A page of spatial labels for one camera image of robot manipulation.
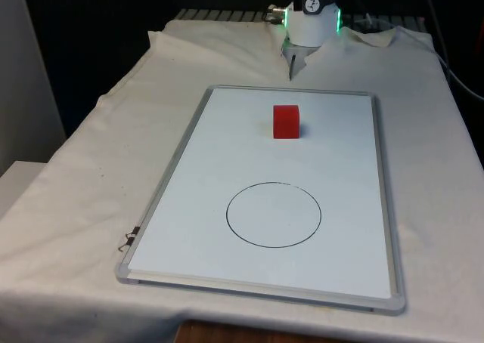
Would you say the red cube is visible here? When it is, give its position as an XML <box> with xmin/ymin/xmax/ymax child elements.
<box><xmin>272</xmin><ymin>104</ymin><xmax>301</xmax><ymax>141</ymax></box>

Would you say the whiteboard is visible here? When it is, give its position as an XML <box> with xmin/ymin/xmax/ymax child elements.
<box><xmin>114</xmin><ymin>84</ymin><xmax>408</xmax><ymax>317</ymax></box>

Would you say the black binder clip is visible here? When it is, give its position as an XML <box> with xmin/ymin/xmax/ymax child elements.
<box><xmin>117</xmin><ymin>226</ymin><xmax>141</xmax><ymax>252</ymax></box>

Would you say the white cable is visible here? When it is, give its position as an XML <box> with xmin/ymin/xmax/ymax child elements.
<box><xmin>426</xmin><ymin>37</ymin><xmax>484</xmax><ymax>101</ymax></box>

